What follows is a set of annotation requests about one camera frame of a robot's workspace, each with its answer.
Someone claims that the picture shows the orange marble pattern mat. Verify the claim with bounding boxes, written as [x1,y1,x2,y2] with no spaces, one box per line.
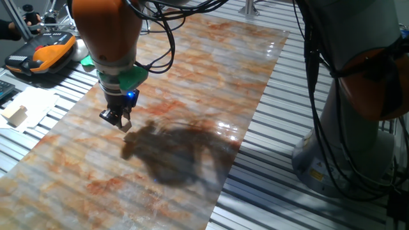
[0,8,290,230]

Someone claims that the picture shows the orange black teach pendant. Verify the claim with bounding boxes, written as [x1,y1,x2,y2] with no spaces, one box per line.
[4,31,77,77]

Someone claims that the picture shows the large wooden block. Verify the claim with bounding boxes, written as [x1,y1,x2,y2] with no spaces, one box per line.
[1,104,29,128]

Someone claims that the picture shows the aluminium frame post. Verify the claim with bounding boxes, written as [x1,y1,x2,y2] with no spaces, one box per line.
[238,0,260,17]

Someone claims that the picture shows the black cloth strap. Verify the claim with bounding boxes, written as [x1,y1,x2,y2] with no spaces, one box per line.
[328,36,409,118]

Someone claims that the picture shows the dark sleeved forearm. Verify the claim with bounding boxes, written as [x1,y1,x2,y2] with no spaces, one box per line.
[0,19,22,42]

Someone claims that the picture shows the white paper sheets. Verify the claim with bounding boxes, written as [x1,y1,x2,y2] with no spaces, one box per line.
[0,86,61,134]

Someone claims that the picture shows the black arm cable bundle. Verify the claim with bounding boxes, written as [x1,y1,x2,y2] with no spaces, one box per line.
[124,0,409,202]

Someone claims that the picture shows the small wooden block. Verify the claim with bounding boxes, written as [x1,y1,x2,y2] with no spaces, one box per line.
[118,119,133,134]

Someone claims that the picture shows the person hand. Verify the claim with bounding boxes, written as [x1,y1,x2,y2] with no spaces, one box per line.
[8,11,43,35]

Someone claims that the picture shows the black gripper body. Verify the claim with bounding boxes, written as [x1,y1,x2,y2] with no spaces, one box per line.
[104,88,141,111]

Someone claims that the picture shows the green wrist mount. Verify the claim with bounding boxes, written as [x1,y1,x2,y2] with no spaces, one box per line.
[79,54,150,93]

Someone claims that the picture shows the dark grey frame post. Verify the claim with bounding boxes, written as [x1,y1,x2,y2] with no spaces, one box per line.
[1,0,33,42]

